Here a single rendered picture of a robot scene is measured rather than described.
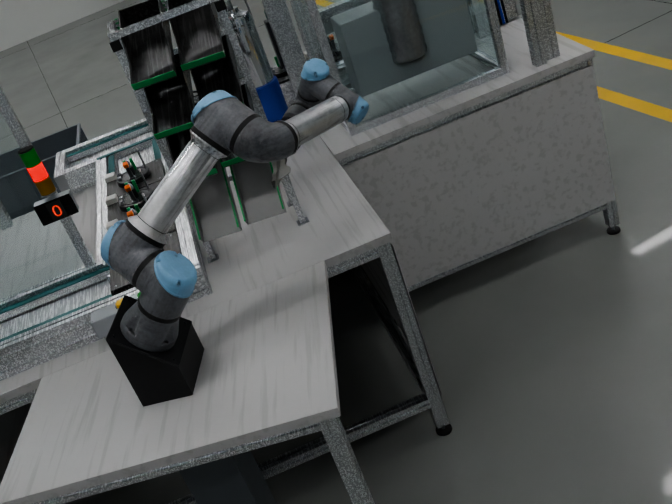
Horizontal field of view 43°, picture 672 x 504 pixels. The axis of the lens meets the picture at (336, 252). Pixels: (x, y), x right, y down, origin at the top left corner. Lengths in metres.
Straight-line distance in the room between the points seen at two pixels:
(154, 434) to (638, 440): 1.57
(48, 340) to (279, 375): 0.83
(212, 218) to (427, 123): 1.04
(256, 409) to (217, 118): 0.73
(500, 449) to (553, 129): 1.33
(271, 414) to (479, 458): 1.11
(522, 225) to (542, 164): 0.28
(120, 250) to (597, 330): 1.94
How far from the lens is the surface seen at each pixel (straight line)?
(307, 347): 2.30
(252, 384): 2.25
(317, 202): 2.99
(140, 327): 2.24
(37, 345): 2.78
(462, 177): 3.52
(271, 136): 2.15
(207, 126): 2.18
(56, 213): 2.87
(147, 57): 2.65
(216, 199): 2.76
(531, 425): 3.12
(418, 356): 2.93
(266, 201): 2.73
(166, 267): 2.16
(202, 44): 2.62
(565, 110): 3.63
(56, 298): 3.00
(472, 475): 3.01
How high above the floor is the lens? 2.15
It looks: 29 degrees down
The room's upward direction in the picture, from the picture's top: 20 degrees counter-clockwise
